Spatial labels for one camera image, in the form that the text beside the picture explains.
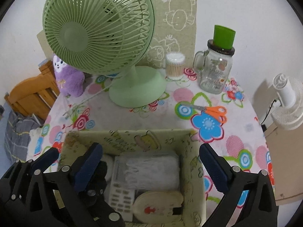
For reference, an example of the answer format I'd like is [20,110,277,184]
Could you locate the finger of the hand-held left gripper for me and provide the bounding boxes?
[86,159,126,227]
[0,147,59,218]

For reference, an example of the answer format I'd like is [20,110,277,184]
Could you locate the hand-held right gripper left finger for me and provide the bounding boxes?
[24,142,103,227]

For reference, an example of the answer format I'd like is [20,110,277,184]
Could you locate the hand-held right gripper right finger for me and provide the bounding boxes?
[199,143,278,227]

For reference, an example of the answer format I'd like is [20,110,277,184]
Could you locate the yellow printed fabric storage box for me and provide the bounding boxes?
[58,129,206,227]

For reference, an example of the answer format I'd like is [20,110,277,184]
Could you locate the white remote control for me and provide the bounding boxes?
[108,182,136,220]

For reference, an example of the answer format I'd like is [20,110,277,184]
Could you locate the clear bag of white items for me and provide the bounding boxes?
[114,155,181,192]

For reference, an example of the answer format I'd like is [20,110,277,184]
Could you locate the beige oval object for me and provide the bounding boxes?
[133,189,184,224]

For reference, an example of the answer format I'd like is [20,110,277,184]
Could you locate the white fluffy blanket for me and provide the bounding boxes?
[28,125,45,152]

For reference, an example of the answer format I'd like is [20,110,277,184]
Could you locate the grey plaid bedding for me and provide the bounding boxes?
[3,111,44,163]

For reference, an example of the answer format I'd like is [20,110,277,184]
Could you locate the wooden chair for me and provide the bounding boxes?
[4,60,61,121]

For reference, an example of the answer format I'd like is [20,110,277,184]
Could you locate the beige door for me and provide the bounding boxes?
[262,118,303,206]

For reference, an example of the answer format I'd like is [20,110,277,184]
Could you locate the purple plush toy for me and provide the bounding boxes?
[52,55,85,97]

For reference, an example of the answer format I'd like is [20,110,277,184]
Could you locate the glass jar mug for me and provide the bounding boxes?
[193,50,233,94]

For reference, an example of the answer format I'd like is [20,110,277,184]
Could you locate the cotton swab container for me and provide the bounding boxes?
[165,53,186,81]

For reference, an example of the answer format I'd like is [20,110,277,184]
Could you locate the green desk fan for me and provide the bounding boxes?
[43,0,167,108]

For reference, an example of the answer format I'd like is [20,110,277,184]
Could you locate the green plastic cup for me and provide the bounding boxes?
[213,25,236,50]

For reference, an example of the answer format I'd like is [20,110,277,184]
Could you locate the orange handled scissors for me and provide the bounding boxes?
[183,103,227,123]

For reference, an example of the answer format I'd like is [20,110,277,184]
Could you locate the black fan cable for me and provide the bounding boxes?
[260,98,278,126]

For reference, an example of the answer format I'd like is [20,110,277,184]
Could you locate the white wall fan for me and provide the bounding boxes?
[271,74,303,130]

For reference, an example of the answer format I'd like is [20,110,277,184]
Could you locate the black jar lid ring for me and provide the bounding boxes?
[207,40,235,56]

